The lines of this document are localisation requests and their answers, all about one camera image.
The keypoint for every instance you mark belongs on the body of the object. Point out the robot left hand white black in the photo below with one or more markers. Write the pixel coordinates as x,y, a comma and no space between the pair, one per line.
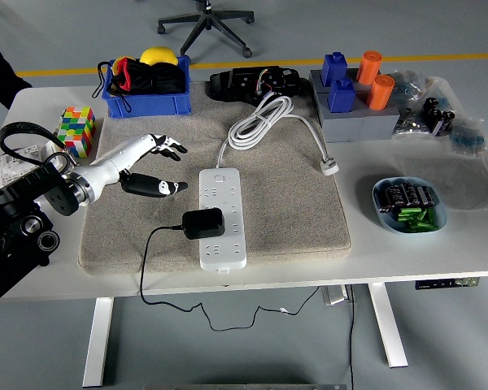
105,170

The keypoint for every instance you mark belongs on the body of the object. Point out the yellow ball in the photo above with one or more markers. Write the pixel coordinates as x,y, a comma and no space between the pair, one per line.
158,56

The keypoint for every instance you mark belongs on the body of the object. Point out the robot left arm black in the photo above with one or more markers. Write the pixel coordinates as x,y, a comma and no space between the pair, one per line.
16,227

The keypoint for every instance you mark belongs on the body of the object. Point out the colourful puzzle cube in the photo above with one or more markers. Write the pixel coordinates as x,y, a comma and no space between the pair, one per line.
79,130

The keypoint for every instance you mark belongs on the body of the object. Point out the blue plastic bin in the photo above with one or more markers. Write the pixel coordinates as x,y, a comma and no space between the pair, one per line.
146,106

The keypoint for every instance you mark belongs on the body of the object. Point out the black red yellow cloth pouch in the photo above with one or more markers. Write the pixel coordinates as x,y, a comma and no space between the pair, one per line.
154,79

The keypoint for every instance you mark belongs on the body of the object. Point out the person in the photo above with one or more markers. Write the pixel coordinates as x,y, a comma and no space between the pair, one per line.
0,73

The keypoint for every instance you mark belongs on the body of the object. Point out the white table leg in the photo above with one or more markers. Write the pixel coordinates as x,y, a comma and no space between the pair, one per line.
97,341
388,325

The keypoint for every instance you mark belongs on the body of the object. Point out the black office chair base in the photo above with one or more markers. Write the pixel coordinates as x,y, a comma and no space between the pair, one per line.
211,20

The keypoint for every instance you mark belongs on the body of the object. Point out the grey-brown mat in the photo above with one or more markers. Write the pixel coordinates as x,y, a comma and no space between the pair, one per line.
288,203

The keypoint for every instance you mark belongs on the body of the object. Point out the blue block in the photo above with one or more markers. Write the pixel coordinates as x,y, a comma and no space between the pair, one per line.
333,69
341,97

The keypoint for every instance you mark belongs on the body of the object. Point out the grey block base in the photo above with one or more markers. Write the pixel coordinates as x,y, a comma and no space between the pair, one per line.
362,128

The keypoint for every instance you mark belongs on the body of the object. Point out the orange cylinder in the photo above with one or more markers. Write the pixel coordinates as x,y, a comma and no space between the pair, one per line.
380,93
368,67

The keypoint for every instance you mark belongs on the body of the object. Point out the black capacitors pile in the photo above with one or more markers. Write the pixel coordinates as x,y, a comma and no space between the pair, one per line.
406,194

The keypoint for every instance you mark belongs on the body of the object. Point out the clear bag of metal parts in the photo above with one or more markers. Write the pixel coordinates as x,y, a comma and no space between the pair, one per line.
408,122

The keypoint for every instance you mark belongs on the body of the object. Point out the clear bag of blue parts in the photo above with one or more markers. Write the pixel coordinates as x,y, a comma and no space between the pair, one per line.
467,138
410,87

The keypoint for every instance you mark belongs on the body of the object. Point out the green cylinders pile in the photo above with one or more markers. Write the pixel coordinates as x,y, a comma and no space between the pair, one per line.
419,221

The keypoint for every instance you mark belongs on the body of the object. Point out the clear bag of black capacitors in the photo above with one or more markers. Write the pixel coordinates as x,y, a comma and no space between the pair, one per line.
437,115

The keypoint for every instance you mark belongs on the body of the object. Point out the light blue dish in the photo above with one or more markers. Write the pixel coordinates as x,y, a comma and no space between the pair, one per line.
442,211

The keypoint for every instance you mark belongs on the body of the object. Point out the black table control panel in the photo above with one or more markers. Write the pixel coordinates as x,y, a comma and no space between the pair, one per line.
443,283

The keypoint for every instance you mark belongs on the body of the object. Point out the large empty clear bag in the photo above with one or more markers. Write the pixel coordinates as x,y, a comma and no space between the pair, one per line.
463,183

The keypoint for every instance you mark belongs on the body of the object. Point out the metal bracket under table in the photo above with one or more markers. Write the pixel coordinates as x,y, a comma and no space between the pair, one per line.
335,294

